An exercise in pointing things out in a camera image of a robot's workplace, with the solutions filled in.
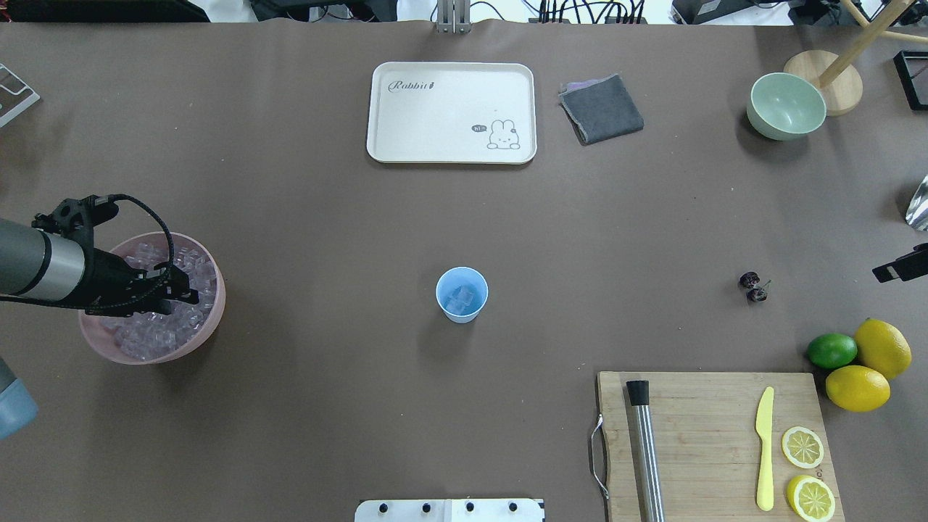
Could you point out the pink bowl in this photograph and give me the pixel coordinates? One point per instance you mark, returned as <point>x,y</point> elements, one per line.
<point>160,328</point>

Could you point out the grey folded cloth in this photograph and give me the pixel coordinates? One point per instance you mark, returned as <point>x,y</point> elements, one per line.
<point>600,109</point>

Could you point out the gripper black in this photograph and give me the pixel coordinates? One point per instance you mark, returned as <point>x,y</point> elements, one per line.
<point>109,280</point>

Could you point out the black handled knife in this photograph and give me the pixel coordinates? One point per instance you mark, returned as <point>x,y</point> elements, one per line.
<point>646,459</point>

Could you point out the blue plastic cup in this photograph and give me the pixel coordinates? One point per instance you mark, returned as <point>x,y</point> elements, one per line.
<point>456,277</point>

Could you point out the wooden cup tree stand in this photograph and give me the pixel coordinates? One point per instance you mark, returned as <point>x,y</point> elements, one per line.
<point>835,76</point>

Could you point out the yellow plastic knife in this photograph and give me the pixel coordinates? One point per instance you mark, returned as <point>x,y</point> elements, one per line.
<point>764,491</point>

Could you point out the yellow lemon near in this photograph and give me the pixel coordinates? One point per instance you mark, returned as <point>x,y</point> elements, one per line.
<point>857,388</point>

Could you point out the lemon slice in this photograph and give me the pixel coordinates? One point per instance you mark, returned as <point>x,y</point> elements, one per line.
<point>803,447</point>
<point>810,498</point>

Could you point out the white wire cup rack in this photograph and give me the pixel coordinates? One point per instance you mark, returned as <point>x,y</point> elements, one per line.
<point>16,96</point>

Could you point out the wooden cutting board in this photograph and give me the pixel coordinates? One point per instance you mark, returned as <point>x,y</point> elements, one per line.
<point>707,449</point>

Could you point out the cream rabbit tray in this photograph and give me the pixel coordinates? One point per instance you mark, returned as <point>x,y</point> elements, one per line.
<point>478,113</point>

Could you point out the ice cube in cup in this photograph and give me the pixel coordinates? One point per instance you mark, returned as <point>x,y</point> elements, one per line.
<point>461,301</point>

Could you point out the green lime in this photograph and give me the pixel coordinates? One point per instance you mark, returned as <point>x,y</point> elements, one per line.
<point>832,351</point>

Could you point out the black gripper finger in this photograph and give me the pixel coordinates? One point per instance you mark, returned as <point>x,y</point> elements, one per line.
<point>906,268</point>

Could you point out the mint green bowl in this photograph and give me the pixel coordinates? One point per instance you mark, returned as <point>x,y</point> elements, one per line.
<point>783,106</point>

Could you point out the metal ice scoop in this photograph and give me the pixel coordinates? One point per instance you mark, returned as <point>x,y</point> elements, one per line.
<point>915,214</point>

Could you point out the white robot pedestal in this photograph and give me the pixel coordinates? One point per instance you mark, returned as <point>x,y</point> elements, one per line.
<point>466,509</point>

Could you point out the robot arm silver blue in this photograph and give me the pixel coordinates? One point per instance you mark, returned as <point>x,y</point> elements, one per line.
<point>45,268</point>

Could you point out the dark cherry pair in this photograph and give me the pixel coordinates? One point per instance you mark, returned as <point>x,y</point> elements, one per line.
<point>756,290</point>

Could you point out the yellow lemon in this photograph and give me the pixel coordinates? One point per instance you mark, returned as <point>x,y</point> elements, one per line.
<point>857,388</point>
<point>882,347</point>

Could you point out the yellow lemon far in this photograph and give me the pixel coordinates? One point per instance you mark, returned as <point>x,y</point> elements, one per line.
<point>882,347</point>

